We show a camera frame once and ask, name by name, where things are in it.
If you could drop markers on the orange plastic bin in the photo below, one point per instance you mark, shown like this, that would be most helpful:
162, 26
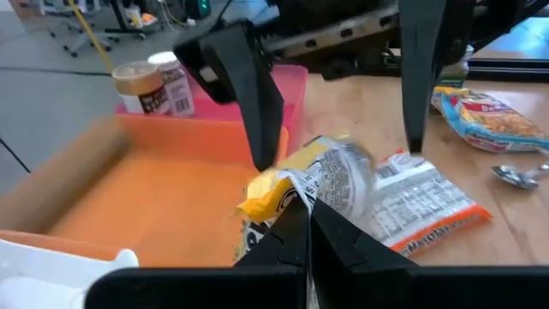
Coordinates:
150, 201

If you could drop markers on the blue ramen pack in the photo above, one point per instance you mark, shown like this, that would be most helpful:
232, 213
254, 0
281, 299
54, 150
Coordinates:
493, 120

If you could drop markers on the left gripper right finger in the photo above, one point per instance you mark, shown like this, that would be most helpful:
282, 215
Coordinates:
347, 266

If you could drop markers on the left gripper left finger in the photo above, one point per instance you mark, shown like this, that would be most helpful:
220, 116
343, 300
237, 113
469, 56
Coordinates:
287, 244

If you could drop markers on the white plastic bin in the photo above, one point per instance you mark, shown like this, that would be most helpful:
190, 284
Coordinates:
43, 279

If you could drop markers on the black device green lights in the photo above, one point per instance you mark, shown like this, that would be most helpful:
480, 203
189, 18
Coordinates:
197, 6

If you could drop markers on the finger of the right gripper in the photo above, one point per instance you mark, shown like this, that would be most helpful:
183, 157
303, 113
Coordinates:
422, 64
249, 86

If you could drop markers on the yellow ramen pack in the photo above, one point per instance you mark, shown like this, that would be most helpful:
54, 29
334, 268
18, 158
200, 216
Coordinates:
326, 171

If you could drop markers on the orange ramen pack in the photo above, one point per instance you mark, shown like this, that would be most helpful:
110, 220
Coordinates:
420, 206

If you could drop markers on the pink plastic bin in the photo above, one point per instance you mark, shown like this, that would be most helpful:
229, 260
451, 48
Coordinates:
296, 86

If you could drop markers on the brown lid spice jar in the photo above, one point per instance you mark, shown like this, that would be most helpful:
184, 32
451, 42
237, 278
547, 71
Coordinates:
141, 86

